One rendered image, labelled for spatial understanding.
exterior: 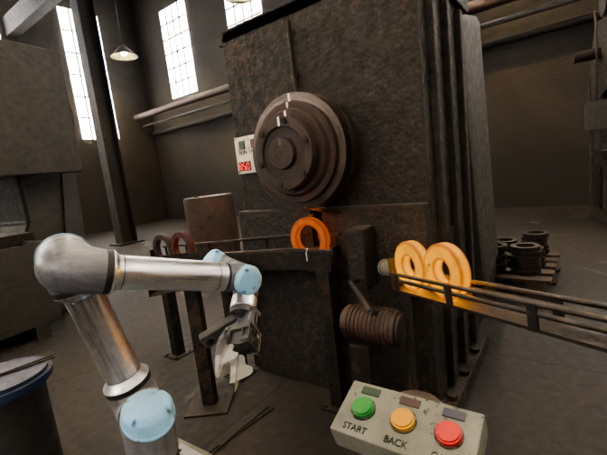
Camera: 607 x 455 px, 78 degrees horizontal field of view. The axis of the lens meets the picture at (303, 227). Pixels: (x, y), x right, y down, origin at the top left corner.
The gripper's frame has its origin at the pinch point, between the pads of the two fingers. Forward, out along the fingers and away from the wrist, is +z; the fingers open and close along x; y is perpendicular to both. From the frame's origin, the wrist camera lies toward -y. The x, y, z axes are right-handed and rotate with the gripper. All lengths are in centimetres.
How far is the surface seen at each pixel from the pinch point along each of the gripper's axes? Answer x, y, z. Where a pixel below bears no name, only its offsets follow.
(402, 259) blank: 16, 48, -40
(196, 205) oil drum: 126, -161, -277
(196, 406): 72, -61, -28
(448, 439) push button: -12, 50, 21
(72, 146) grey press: 8, -204, -242
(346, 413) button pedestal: -9.1, 33.6, 14.9
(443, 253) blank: 4, 60, -28
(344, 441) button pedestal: -7.6, 32.5, 19.0
